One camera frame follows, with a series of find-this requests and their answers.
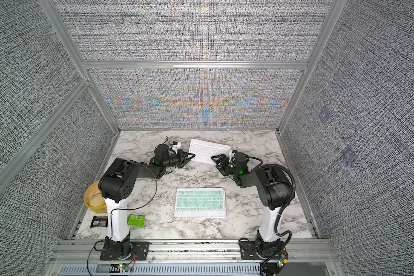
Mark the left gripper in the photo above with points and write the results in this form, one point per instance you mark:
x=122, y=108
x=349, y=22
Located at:
x=181, y=156

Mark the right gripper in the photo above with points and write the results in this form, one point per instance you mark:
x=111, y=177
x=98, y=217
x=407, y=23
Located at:
x=223, y=157

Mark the white keyboard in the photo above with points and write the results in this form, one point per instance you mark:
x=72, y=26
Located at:
x=204, y=150

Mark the green key keyboard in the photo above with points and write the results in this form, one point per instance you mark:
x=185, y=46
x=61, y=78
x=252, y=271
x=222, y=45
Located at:
x=200, y=203

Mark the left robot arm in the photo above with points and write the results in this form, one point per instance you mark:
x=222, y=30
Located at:
x=116, y=186

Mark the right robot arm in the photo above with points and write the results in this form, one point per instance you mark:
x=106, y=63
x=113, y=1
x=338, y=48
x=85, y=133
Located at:
x=276, y=189

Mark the green snack packet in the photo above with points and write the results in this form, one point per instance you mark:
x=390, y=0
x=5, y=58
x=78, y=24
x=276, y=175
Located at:
x=136, y=220

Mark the yellow bowl with buns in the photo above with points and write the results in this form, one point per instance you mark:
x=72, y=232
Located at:
x=94, y=200

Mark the black snack packet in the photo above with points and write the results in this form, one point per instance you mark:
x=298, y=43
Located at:
x=99, y=221

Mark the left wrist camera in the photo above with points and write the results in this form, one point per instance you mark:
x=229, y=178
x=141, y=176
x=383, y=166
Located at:
x=166, y=150

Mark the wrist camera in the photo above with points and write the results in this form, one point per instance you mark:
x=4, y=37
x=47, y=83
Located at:
x=240, y=161
x=166, y=150

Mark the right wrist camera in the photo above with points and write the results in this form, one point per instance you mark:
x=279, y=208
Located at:
x=240, y=161

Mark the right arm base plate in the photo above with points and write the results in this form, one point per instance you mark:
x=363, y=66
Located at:
x=258, y=249

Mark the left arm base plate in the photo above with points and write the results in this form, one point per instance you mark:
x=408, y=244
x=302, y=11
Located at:
x=118, y=251

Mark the aluminium front rail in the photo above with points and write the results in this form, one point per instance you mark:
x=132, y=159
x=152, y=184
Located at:
x=197, y=251

